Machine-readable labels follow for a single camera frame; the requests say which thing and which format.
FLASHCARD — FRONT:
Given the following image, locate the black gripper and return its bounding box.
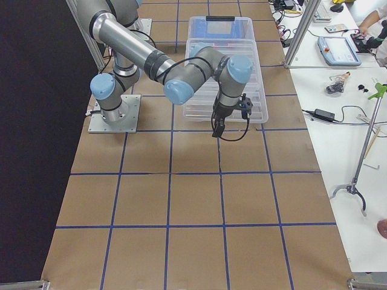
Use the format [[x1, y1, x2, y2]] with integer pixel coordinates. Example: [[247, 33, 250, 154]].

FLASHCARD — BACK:
[[211, 101, 236, 138]]

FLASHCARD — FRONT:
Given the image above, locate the clear plastic box lid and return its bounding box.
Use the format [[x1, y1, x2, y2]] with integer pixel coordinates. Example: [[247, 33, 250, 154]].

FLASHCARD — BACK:
[[181, 37, 269, 124]]

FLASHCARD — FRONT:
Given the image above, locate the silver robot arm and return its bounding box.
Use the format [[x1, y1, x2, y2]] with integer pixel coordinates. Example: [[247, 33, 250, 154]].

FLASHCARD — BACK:
[[76, 1, 253, 137]]

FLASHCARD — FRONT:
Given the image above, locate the clear plastic storage box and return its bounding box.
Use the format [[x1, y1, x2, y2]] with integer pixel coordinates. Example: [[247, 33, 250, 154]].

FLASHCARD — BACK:
[[187, 16, 255, 40]]

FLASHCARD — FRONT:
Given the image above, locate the black power adapter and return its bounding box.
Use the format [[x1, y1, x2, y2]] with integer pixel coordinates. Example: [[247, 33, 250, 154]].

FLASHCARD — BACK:
[[314, 109, 335, 122]]

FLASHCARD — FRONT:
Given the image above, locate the teach pendant tablet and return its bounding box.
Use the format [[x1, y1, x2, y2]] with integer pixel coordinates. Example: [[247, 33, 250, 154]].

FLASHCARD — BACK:
[[317, 36, 362, 66]]

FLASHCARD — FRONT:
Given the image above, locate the green grabber tool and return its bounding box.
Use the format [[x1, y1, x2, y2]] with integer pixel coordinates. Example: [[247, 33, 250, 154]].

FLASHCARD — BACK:
[[330, 83, 386, 217]]

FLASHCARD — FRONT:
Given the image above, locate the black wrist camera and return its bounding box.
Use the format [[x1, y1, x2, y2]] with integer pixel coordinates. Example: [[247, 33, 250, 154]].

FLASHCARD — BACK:
[[238, 93, 253, 120]]

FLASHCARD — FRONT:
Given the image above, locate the black box latch handle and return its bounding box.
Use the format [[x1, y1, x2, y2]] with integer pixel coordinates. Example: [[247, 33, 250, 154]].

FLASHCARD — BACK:
[[206, 16, 235, 22]]

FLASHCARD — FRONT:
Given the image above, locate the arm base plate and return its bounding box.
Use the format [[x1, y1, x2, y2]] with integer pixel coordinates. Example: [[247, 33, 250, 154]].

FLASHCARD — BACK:
[[88, 94, 141, 134], [132, 18, 152, 34]]

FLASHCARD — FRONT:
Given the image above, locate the aluminium frame post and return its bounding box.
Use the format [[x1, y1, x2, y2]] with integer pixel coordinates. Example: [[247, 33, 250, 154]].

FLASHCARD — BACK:
[[284, 0, 320, 68]]

